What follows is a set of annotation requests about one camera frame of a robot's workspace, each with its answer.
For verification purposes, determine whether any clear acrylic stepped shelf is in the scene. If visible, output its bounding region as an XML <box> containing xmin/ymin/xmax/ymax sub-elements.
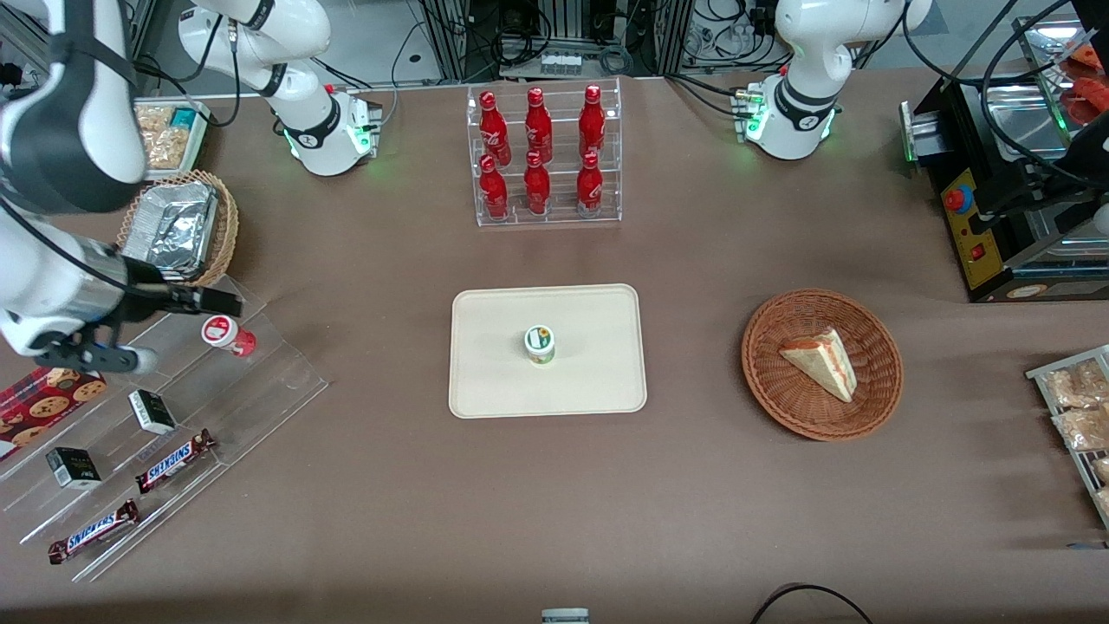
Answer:
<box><xmin>0</xmin><ymin>276</ymin><xmax>330</xmax><ymax>583</ymax></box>

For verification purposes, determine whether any Snickers bar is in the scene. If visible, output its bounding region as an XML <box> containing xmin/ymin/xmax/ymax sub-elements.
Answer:
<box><xmin>134</xmin><ymin>428</ymin><xmax>217</xmax><ymax>495</ymax></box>
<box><xmin>48</xmin><ymin>498</ymin><xmax>140</xmax><ymax>565</ymax></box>

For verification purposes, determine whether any small black box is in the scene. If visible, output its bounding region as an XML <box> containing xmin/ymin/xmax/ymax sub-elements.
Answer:
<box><xmin>128</xmin><ymin>389</ymin><xmax>178</xmax><ymax>436</ymax></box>
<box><xmin>45</xmin><ymin>446</ymin><xmax>102</xmax><ymax>491</ymax></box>

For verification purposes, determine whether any red cola bottle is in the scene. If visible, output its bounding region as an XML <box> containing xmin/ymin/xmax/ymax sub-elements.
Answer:
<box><xmin>579</xmin><ymin>84</ymin><xmax>606</xmax><ymax>159</ymax></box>
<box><xmin>523</xmin><ymin>151</ymin><xmax>551</xmax><ymax>216</ymax></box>
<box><xmin>479</xmin><ymin>154</ymin><xmax>509</xmax><ymax>220</ymax></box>
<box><xmin>478</xmin><ymin>90</ymin><xmax>512</xmax><ymax>167</ymax></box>
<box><xmin>576</xmin><ymin>152</ymin><xmax>604</xmax><ymax>218</ymax></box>
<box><xmin>524</xmin><ymin>87</ymin><xmax>554</xmax><ymax>164</ymax></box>

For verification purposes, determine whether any cream plastic tray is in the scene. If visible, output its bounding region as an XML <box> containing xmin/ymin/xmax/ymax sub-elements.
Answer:
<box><xmin>448</xmin><ymin>283</ymin><xmax>648</xmax><ymax>419</ymax></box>

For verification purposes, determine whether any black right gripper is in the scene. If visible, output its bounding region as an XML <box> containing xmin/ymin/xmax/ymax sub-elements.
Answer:
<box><xmin>111</xmin><ymin>257</ymin><xmax>245</xmax><ymax>328</ymax></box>

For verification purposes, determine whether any clear acrylic bottle rack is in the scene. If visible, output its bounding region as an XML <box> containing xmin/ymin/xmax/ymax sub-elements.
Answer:
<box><xmin>466</xmin><ymin>76</ymin><xmax>623</xmax><ymax>228</ymax></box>

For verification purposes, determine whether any aluminium foil container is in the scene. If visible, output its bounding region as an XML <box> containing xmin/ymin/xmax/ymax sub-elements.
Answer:
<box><xmin>121</xmin><ymin>180</ymin><xmax>218</xmax><ymax>283</ymax></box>

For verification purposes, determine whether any clear bag of pastries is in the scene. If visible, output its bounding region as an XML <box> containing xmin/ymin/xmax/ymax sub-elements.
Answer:
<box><xmin>1042</xmin><ymin>359</ymin><xmax>1109</xmax><ymax>410</ymax></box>
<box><xmin>1052</xmin><ymin>406</ymin><xmax>1109</xmax><ymax>452</ymax></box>

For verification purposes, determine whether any red yogurt cup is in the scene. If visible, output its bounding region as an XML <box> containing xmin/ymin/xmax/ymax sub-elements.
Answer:
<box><xmin>201</xmin><ymin>314</ymin><xmax>257</xmax><ymax>358</ymax></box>

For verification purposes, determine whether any red plaid cookie box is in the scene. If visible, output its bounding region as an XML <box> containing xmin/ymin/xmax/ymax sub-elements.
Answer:
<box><xmin>0</xmin><ymin>366</ymin><xmax>108</xmax><ymax>460</ymax></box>

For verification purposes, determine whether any green yogurt cup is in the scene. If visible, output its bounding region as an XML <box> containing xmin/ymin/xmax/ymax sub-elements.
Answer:
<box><xmin>523</xmin><ymin>324</ymin><xmax>557</xmax><ymax>367</ymax></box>

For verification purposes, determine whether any light wicker basket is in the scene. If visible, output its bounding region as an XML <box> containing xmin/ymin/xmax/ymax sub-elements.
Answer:
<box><xmin>115</xmin><ymin>169</ymin><xmax>240</xmax><ymax>291</ymax></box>

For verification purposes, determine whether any black cable loop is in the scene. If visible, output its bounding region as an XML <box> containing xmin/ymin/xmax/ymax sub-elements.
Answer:
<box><xmin>749</xmin><ymin>584</ymin><xmax>876</xmax><ymax>624</ymax></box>

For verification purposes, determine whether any black machine with yellow panel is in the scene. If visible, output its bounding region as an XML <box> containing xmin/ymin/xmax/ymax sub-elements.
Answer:
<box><xmin>899</xmin><ymin>13</ymin><xmax>1109</xmax><ymax>304</ymax></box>

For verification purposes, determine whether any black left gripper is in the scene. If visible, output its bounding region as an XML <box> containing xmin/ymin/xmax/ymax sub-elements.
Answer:
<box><xmin>969</xmin><ymin>111</ymin><xmax>1109</xmax><ymax>237</ymax></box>

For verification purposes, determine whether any wrapped triangle sandwich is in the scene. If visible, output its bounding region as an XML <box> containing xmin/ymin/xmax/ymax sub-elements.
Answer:
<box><xmin>778</xmin><ymin>327</ymin><xmax>859</xmax><ymax>404</ymax></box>

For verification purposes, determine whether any metal wire tray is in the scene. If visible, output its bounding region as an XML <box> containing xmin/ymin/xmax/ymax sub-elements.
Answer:
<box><xmin>1026</xmin><ymin>344</ymin><xmax>1109</xmax><ymax>531</ymax></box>

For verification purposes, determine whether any red snack package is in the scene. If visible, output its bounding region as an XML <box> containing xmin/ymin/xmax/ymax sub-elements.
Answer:
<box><xmin>1061</xmin><ymin>43</ymin><xmax>1109</xmax><ymax>127</ymax></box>

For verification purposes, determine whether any round brown wicker basket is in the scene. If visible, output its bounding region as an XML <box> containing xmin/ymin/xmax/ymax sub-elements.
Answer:
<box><xmin>741</xmin><ymin>288</ymin><xmax>905</xmax><ymax>443</ymax></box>

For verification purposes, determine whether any white snack bin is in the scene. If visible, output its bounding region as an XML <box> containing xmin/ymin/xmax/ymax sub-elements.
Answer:
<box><xmin>132</xmin><ymin>99</ymin><xmax>214</xmax><ymax>183</ymax></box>

